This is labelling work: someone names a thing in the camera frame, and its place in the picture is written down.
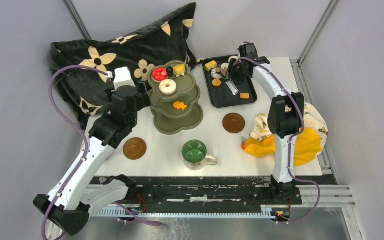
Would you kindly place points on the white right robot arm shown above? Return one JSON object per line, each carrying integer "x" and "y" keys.
{"x": 285, "y": 118}

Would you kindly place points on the green enamel mug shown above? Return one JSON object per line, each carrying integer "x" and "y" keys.
{"x": 195, "y": 155}

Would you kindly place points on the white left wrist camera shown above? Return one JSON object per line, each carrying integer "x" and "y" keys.
{"x": 122, "y": 78}

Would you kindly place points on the yellow layered cake slice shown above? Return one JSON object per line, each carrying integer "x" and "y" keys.
{"x": 210, "y": 65}

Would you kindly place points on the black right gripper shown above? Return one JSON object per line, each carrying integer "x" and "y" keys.
{"x": 239, "y": 80}

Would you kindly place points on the yellow cloth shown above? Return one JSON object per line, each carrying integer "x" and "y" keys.
{"x": 308, "y": 146}

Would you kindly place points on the chocolate striped white donut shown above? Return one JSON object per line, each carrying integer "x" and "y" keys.
{"x": 216, "y": 73}

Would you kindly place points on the orange fish biscuit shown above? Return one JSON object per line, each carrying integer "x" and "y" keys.
{"x": 179, "y": 105}

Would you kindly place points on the brown wooden coaster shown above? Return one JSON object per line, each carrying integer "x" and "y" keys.
{"x": 233, "y": 123}
{"x": 134, "y": 148}

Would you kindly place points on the red flower donut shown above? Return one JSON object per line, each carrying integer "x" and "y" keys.
{"x": 159, "y": 74}

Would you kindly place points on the white round pastry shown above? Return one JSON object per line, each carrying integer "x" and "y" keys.
{"x": 224, "y": 68}

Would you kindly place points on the white glazed donut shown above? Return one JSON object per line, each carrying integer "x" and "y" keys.
{"x": 232, "y": 58}

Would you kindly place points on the round orange biscuit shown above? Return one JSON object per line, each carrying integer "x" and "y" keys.
{"x": 216, "y": 83}

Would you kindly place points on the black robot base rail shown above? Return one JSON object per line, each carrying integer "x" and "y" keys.
{"x": 199, "y": 195}

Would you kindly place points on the black dessert tray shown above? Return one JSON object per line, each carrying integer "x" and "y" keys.
{"x": 222, "y": 97}

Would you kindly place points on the white ring donut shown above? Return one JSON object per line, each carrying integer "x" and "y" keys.
{"x": 168, "y": 87}

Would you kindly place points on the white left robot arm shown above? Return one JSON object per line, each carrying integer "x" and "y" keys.
{"x": 68, "y": 205}

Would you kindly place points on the white patterned cloth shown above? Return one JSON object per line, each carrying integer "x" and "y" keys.
{"x": 312, "y": 119}

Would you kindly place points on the square waffle biscuit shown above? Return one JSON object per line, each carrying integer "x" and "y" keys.
{"x": 244, "y": 96}

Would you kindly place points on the metal serving tongs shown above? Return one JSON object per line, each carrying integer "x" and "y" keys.
{"x": 226, "y": 79}

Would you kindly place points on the green three-tier serving stand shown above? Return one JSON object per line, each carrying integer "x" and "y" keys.
{"x": 168, "y": 120}

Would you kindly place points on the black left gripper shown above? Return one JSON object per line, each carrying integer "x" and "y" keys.
{"x": 143, "y": 99}

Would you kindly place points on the black floral pillow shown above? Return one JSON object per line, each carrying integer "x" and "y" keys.
{"x": 84, "y": 88}

